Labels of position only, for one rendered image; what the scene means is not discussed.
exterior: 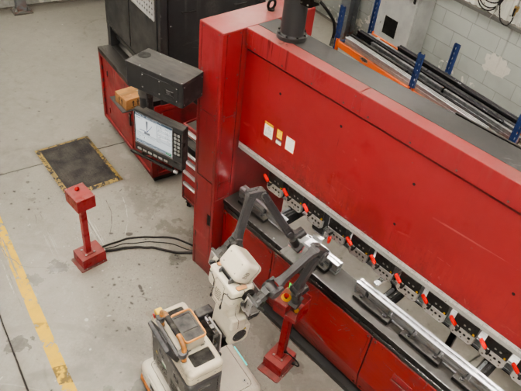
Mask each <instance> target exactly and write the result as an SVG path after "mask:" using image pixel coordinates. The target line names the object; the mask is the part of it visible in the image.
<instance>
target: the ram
mask: <svg viewBox="0 0 521 391"><path fill-rule="evenodd" d="M265 120H266V121H267V122H269V123H270V124H271V125H272V126H274V130H273V136H272V140H271V139H270V138H269V137H267V136H265V135H264V126H265ZM278 129H279V130H280V131H281V132H283V134H282V138H281V140H280V139H278V138H277V131H278ZM286 136H289V137H291V138H292V139H293V140H295V148H294V153H293V154H291V153H290V152H288V151H287V150H285V141H286ZM276 139H278V140H279V141H281V146H280V145H278V144H277V143H276ZM239 141H240V142H241V143H242V144H244V145H245V146H247V147H249V148H250V149H251V150H252V151H253V152H255V153H256V154H258V155H259V156H260V157H262V158H263V159H264V160H265V161H267V162H268V163H270V164H271V165H273V166H274V167H275V168H277V169H278V170H279V171H280V172H282V173H283V174H284V175H286V176H287V177H289V178H290V179H291V180H292V181H294V182H295V183H297V184H298V185H300V186H301V187H302V188H304V190H306V191H307V192H309V193H310V194H312V195H313V196H315V197H316V198H317V199H318V200H319V201H321V202H322V203H324V204H325V205H326V206H328V207H329V208H331V209H332V210H333V211H334V212H336V213H337V214H339V215H340V216H342V217H343V218H344V219H345V220H346V221H348V222H349V223H351V224H352V225H353V226H355V227H356V228H357V229H358V230H360V231H361V232H363V233H364V234H366V235H367V236H368V237H370V238H371V239H372V240H373V241H375V242H376V243H378V244H379V245H381V246H382V247H383V248H384V249H385V250H387V251H388V252H390V253H391V254H393V255H394V256H395V257H397V258H398V259H399V260H400V261H402V262H403V263H405V264H406V265H408V266H409V267H410V268H411V269H412V270H414V271H415V272H417V273H418V274H420V275H421V276H422V277H423V278H425V279H426V280H427V281H429V282H430V283H432V284H433V285H434V286H436V287H437V288H438V289H440V290H441V291H442V292H444V293H445V294H447V295H448V296H449V297H450V298H451V299H453V300H454V301H456V302H457V303H459V304H460V305H462V306H463V307H464V308H465V309H466V310H468V311H469V312H471V313H472V314H474V315H475V316H476V317H477V318H478V319H480V320H482V321H483V322H484V323H486V324H487V325H489V326H490V327H491V328H492V329H493V330H495V331H496V332H498V333H499V334H501V335H502V336H503V337H504V338H506V339H507V340H508V341H510V342H511V343H513V344H514V345H515V346H516V347H518V348H519V349H520V350H521V213H519V212H517V211H516V210H514V209H513V208H511V207H509V206H507V205H506V204H505V203H503V202H501V201H499V200H498V199H496V198H495V197H493V196H491V195H489V194H488V193H487V192H484V191H483V190H481V189H480V188H478V187H476V186H475V185H472V184H471V183H470V182H468V181H466V180H464V179H463V178H462V177H460V176H458V175H456V174H454V173H453V172H452V171H450V170H448V169H446V168H445V167H443V166H442V165H440V164H438V163H436V162H435V161H433V160H431V159H430V158H428V157H427V156H425V155H423V154H421V153H420V152H418V151H417V150H415V149H413V148H412V147H410V146H409V145H407V144H405V143H403V142H401V141H400V140H398V139H397V138H395V137H393V136H392V135H390V134H389V133H386V132H385V131H384V130H382V129H380V128H379V127H377V126H375V125H374V124H372V123H370V122H368V121H367V120H365V119H364V118H362V117H360V116H359V115H357V114H356V113H355V112H352V111H350V110H349V109H347V108H345V107H344V106H342V105H341V104H339V103H338V102H335V101H334V100H332V99H331V98H329V97H327V96H326V95H324V94H323V93H321V92H319V91H317V90H315V89H314V88H312V87H311V86H309V85H307V84H306V83H304V82H303V81H300V80H299V79H297V78H296V77H294V76H293V75H291V74H289V73H288V72H286V71H284V70H282V69H281V68H279V67H278V66H276V65H274V64H272V63H271V62H270V61H267V60H266V59H264V58H263V57H261V56H259V55H258V54H256V53H254V52H253V51H252V50H247V60H246V69H245V78H244V87H243V103H242V112H241V121H240V137H239ZM238 148H240V149H241V150H242V151H244V152H245V153H247V154H248V155H250V156H251V157H252V158H253V159H254V160H256V161H257V162H259V163H260V164H262V165H263V166H264V167H265V168H266V169H268V170H269V171H271V172H272V173H273V174H275V175H276V176H278V177H279V178H280V179H281V180H282V181H284V182H285V183H287V184H288V185H290V186H291V187H292V188H293V189H294V190H296V191H297V192H299V193H300V194H301V195H303V196H304V197H306V198H307V199H308V200H309V201H310V202H312V203H313V204H315V205H316V206H318V207H319V208H320V209H321V210H322V211H324V212H325V213H327V214H328V215H329V216H331V217H332V218H334V219H335V220H336V221H337V222H338V223H340V224H341V225H343V226H344V227H346V228H347V229H348V230H349V231H350V232H352V233H353V234H355V235H356V236H357V237H359V238H360V239H361V240H362V241H364V242H365V243H366V244H368V245H369V246H371V247H372V248H374V249H375V250H376V251H377V252H378V253H380V254H381V255H383V256H384V257H385V258H387V259H388V260H389V261H390V262H392V263H393V264H394V265H396V266H397V267H399V268H400V269H401V270H403V271H404V272H405V273H406V274H408V275H409V276H411V277H412V278H413V279H415V280H416V281H417V282H418V283H420V284H421V285H423V286H424V287H425V288H427V289H428V290H429V291H431V292H432V293H433V294H434V295H436V296H437V297H439V298H440V299H441V300H443V301H444V302H445V303H446V304H448V305H449V306H451V307H452V308H453V309H455V310H456V311H457V312H458V313H459V314H461V315H462V316H463V317H465V318H466V319H468V320H469V321H471V322H472V323H473V324H474V325H475V326H477V327H478V328H480V329H481V330H483V331H484V332H485V333H486V334H487V335H489V336H490V337H492V338H493V339H494V340H496V341H497V342H498V343H500V344H501V345H502V346H503V347H505V348H506V349H508V350H509V351H511V352H512V353H513V354H514V355H515V356H517V357H518V358H520V359H521V354H519V353H518V352H517V351H515V350H514V349H512V348H511V347H510V346H508V345H507V344H506V343H504V342H503V341H501V340H500V339H499V338H497V337H496V336H495V335H494V334H492V333H491V332H490V331H488V330H487V329H485V328H484V327H483V326H482V325H480V324H479V323H478V322H476V321H475V320H473V319H472V318H471V317H469V316H468V315H467V314H466V313H464V312H463V311H461V310H460V309H458V308H457V307H456V306H455V305H454V304H452V303H451V302H449V301H448V300H447V299H445V298H444V297H442V296H441V295H440V294H439V293H438V292H436V291H435V290H433V289H432V288H430V287H429V286H428V285H427V284H426V283H424V282H423V281H421V280H420V279H418V278H417V277H416V276H414V274H412V273H411V272H409V271H408V270H406V269H405V268H403V267H402V266H401V265H400V264H399V263H397V262H396V261H394V260H393V259H392V258H390V257H389V256H387V254H385V253H384V252H383V251H381V250H380V249H378V248H377V247H375V246H374V245H373V244H372V243H371V242H369V241H368V240H366V239H365V238H364V237H362V236H361V235H360V234H358V233H357V232H356V231H354V230H353V229H351V228H350V227H349V226H347V225H346V224H345V223H344V222H342V221H341V220H339V219H338V218H337V217H335V216H334V215H333V214H332V213H330V212H329V211H328V210H326V209H325V208H323V207H322V206H321V205H320V204H318V203H317V202H316V201H314V200H313V199H311V198H310V197H308V196H307V195H306V194H305V193H304V192H302V191H301V190H299V189H298V188H296V187H295V186H294V185H293V184H292V183H290V182H289V181H287V180H286V179H285V178H283V177H282V176H280V175H279V174H278V173H277V172H276V171H274V170H273V169H271V168H270V167H268V166H267V165H266V164H265V163H263V162H262V161H260V160H259V159H258V158H256V157H255V156H253V155H252V154H251V153H250V152H249V151H247V150H246V149H244V148H243V147H241V146H240V145H238Z"/></svg>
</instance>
